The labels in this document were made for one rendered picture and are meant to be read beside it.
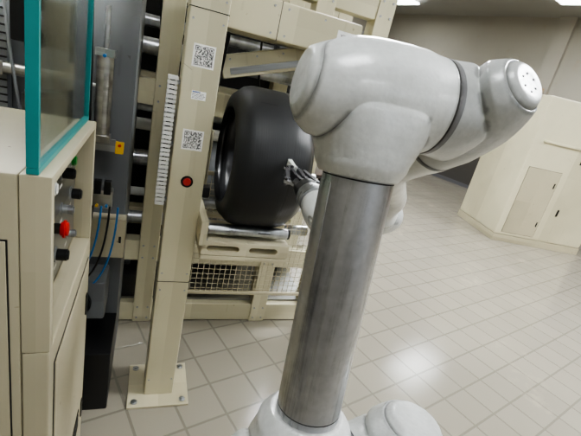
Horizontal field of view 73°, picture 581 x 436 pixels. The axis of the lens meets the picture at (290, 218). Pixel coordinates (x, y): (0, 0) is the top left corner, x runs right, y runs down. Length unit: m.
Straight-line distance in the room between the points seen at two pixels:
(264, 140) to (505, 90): 0.94
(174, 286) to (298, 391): 1.19
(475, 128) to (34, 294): 0.79
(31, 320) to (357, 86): 0.73
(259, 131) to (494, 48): 9.14
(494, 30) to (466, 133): 9.85
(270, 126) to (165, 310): 0.91
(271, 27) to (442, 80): 1.32
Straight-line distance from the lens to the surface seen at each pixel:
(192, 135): 1.50
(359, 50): 0.50
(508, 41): 10.17
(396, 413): 0.77
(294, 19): 1.82
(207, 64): 1.48
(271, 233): 1.60
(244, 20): 1.76
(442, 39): 11.06
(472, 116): 0.56
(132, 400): 2.07
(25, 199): 0.80
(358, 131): 0.48
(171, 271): 1.70
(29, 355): 0.97
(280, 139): 1.39
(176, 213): 1.59
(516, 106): 0.57
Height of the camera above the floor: 1.52
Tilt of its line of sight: 19 degrees down
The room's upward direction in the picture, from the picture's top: 13 degrees clockwise
